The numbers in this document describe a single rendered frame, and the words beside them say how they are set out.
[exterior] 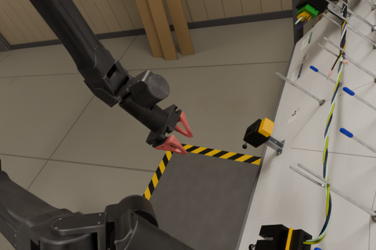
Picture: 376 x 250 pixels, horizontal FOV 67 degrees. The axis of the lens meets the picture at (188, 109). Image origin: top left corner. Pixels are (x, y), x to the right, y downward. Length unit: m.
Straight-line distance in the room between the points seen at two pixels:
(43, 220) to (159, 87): 0.34
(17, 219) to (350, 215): 0.47
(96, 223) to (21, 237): 0.11
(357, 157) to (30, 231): 0.50
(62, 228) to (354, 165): 0.46
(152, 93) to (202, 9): 2.81
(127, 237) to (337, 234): 0.33
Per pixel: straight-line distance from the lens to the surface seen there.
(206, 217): 1.80
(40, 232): 0.36
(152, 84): 0.59
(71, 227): 0.34
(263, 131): 0.74
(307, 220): 0.60
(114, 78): 0.63
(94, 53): 0.60
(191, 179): 1.95
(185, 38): 2.97
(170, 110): 0.69
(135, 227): 0.34
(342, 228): 0.53
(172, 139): 0.66
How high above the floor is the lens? 1.59
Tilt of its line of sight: 42 degrees down
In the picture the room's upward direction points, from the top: 23 degrees counter-clockwise
